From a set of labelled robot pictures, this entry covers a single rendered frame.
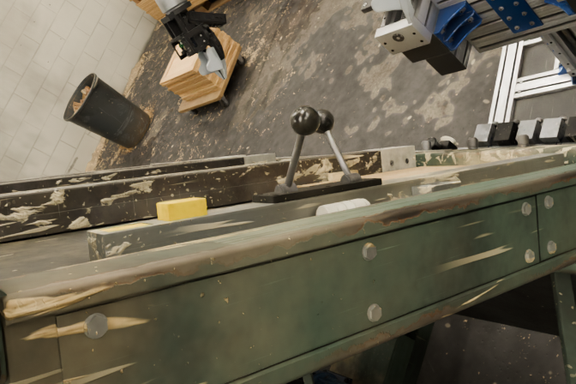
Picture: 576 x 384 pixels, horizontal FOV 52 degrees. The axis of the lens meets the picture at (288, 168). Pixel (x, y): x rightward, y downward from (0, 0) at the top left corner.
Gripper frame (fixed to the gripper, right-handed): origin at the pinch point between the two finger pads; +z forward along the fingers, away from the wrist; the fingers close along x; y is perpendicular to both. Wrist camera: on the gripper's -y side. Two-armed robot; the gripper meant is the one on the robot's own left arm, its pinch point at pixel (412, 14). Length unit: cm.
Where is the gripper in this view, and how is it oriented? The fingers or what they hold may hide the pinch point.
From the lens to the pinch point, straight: 100.5
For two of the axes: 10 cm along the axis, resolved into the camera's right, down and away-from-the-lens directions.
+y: -8.9, 2.9, 3.5
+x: -2.3, 3.8, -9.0
